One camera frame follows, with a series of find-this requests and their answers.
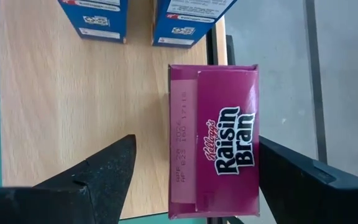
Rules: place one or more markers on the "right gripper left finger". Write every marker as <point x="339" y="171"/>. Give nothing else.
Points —
<point x="73" y="199"/>

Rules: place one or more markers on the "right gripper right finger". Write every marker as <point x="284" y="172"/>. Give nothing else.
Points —
<point x="306" y="193"/>

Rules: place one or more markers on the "magenta Raisin Bran cereal box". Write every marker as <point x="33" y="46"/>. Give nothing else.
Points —
<point x="222" y="140"/>

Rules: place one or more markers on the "blue Frosted Flakes cereal box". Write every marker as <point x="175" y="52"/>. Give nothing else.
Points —
<point x="188" y="25"/>
<point x="98" y="21"/>

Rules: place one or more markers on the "wooden shelf board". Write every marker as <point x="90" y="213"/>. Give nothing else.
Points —
<point x="73" y="93"/>

